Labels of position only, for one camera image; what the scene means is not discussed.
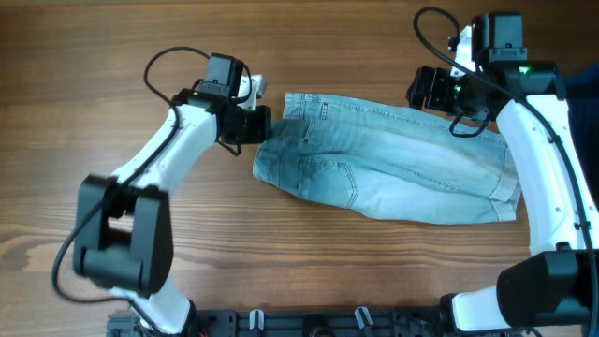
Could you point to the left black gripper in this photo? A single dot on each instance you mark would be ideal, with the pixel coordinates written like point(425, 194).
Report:
point(262, 129)

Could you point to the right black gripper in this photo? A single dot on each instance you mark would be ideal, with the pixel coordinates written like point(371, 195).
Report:
point(438, 79)

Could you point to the light blue denim shorts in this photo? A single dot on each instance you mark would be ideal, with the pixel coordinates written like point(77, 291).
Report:
point(388, 163)

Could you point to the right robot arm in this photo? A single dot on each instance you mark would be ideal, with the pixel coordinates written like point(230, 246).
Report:
point(488, 77)

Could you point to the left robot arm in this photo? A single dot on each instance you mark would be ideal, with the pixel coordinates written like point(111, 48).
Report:
point(123, 240)

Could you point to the dark blue clothes pile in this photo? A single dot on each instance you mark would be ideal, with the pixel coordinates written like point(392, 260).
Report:
point(582, 99)

